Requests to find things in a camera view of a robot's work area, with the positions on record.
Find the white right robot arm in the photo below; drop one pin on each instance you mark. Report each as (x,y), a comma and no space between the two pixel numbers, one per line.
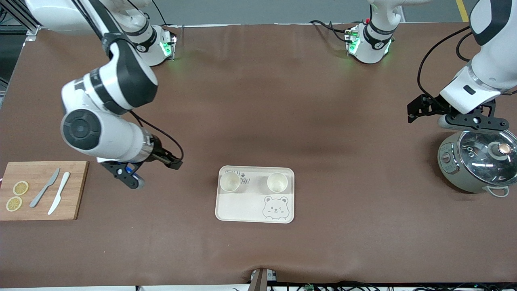
(113,141)

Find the aluminium frame with black struts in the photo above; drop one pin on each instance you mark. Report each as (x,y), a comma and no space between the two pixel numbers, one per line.
(32,30)

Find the white plastic knife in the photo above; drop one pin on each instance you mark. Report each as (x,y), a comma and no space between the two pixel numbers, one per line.
(59,192)

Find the white tray with bear print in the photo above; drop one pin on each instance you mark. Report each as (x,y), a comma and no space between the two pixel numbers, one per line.
(242,208)

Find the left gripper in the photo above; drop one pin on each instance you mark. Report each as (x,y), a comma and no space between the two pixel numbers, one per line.
(430,106)

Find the grey-green electric cooking pot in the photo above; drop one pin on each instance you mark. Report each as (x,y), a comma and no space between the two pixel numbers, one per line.
(450,169)

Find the white plastic cup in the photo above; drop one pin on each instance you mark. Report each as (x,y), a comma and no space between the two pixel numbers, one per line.
(277,182)
(230,182)

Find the grey plastic knife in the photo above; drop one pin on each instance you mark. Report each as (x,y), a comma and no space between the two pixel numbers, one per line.
(42,190)

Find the metal table edge bracket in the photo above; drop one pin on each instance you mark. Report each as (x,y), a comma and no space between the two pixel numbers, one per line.
(258,281)

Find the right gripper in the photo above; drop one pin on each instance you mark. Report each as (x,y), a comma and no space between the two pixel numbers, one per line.
(158,154)

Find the wooden cutting board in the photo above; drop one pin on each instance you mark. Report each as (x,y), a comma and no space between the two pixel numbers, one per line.
(76,194)

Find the dried lemon slice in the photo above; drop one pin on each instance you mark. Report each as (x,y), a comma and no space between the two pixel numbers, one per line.
(20,188)
(13,203)

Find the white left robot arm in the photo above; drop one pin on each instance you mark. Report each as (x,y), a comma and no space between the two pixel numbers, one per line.
(492,64)

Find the glass pot lid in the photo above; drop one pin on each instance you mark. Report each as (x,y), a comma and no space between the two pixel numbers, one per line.
(480,157)

